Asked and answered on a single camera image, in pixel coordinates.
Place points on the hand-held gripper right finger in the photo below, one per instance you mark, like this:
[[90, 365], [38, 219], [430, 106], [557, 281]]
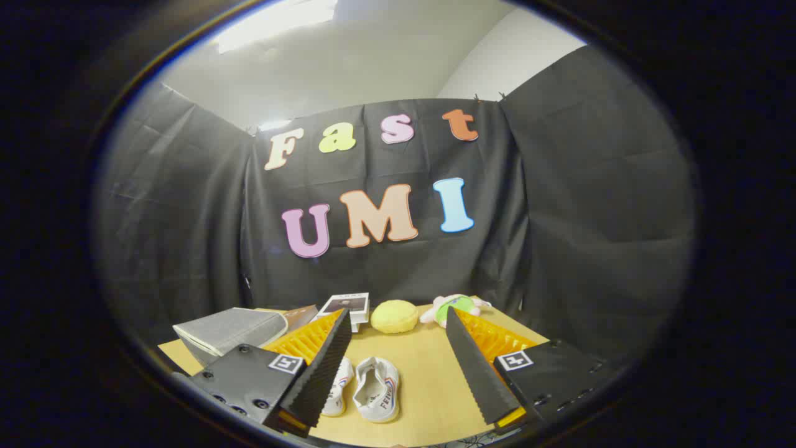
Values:
[[476, 373]]

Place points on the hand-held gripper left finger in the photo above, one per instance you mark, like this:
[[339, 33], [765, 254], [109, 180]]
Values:
[[323, 373]]

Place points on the white canvas shoe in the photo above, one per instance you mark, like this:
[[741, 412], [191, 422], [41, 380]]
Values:
[[376, 392], [339, 398]]

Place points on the grey fabric storage box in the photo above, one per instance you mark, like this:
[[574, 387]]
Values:
[[230, 330]]

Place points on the brown cover book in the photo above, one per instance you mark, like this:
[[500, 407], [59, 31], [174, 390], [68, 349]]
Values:
[[301, 316]]

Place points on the pink and green plush toy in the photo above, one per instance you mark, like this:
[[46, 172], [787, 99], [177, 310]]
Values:
[[454, 305]]

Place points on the white book with dark cover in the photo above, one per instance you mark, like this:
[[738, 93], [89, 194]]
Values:
[[347, 303]]

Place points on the yellow plush cushion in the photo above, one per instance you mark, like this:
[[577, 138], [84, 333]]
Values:
[[394, 317]]

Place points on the black backdrop cloth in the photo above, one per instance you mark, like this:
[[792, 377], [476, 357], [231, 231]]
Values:
[[591, 218]]

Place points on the ceiling light panel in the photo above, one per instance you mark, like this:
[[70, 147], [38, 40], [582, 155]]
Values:
[[273, 25]]

